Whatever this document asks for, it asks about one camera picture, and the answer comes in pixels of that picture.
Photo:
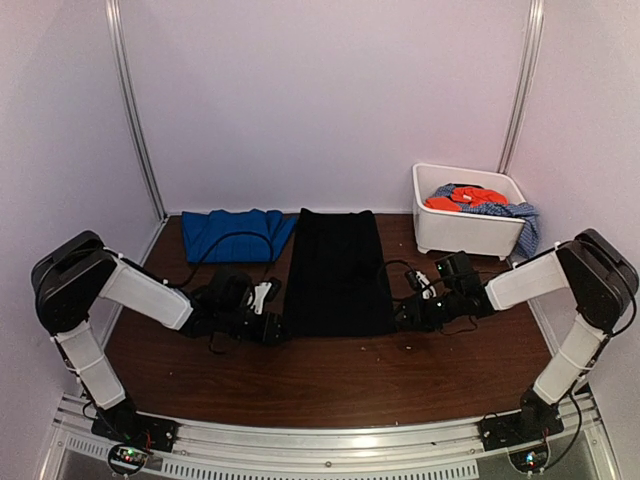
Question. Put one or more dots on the aluminium frame post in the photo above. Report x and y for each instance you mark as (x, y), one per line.
(529, 59)
(118, 42)

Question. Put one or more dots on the left aluminium frame post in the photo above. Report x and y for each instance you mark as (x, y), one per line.
(118, 42)

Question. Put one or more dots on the blue checked shirt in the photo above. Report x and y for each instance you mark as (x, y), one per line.
(528, 241)

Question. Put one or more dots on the blue pleated skirt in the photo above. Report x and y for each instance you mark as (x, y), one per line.
(221, 237)

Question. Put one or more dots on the orange garment in basket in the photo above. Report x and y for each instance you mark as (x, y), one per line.
(454, 198)

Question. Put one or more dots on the right aluminium frame post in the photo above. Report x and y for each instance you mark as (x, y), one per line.
(529, 59)

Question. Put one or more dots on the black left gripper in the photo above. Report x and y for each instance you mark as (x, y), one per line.
(267, 332)

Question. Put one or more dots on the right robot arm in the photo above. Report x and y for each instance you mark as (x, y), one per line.
(597, 286)

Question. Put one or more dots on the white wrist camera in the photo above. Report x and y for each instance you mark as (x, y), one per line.
(263, 293)
(420, 284)

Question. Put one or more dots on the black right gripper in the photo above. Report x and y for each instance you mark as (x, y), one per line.
(415, 315)

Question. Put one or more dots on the black garment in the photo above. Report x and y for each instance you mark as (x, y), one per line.
(337, 284)

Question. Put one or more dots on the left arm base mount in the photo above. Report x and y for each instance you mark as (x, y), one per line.
(137, 439)

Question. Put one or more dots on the white laundry basket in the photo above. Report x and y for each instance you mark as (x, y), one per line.
(439, 230)

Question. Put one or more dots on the front aluminium rail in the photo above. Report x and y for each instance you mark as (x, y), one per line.
(205, 450)

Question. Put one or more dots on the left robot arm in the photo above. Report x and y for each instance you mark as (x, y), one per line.
(74, 279)

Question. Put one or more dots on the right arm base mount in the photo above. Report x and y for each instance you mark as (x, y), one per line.
(525, 440)

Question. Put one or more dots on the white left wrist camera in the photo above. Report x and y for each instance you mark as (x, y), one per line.
(263, 293)

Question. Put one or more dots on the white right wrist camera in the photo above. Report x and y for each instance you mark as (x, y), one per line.
(420, 284)

